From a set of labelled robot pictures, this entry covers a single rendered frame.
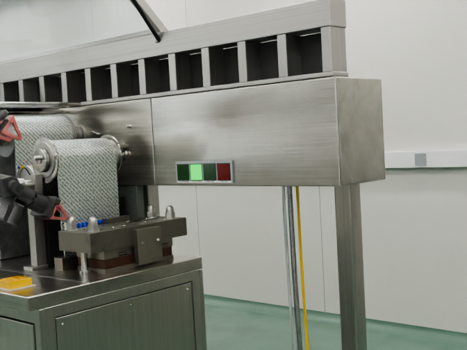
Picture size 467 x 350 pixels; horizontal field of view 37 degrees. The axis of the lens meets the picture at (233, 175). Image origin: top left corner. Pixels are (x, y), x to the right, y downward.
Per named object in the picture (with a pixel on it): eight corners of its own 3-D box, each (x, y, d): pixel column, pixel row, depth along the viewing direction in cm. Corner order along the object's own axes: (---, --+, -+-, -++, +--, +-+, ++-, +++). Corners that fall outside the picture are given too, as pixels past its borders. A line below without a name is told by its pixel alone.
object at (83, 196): (61, 234, 222) (57, 176, 221) (119, 224, 240) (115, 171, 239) (62, 234, 222) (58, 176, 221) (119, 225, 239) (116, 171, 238)
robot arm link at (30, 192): (21, 181, 208) (12, 180, 212) (12, 203, 206) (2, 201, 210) (39, 191, 213) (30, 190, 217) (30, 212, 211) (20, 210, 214)
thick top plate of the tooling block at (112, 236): (59, 250, 217) (58, 230, 216) (155, 232, 246) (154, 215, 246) (90, 253, 206) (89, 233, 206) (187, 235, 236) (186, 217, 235)
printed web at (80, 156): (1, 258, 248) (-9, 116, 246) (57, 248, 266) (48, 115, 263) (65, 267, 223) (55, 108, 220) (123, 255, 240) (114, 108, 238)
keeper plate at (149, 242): (135, 264, 219) (133, 229, 218) (158, 259, 226) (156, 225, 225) (140, 264, 217) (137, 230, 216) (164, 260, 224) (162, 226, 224)
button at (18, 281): (-3, 287, 198) (-4, 279, 198) (19, 282, 203) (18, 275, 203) (10, 290, 193) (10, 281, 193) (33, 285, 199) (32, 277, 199)
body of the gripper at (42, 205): (53, 218, 214) (33, 207, 209) (34, 217, 220) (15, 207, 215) (60, 198, 216) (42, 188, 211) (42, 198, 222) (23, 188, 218)
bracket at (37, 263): (22, 270, 225) (16, 176, 223) (39, 267, 230) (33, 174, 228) (31, 271, 222) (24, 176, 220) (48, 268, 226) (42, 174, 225)
